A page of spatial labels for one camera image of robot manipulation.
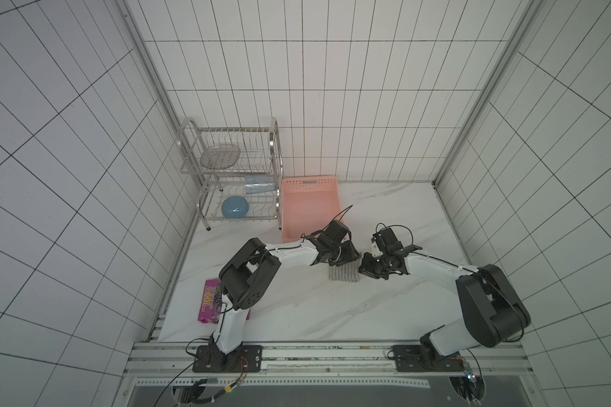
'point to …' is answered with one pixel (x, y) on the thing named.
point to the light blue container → (258, 185)
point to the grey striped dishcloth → (348, 272)
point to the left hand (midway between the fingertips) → (353, 261)
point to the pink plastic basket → (308, 204)
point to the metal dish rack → (245, 170)
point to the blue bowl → (235, 207)
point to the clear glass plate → (220, 156)
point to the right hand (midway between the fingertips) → (351, 269)
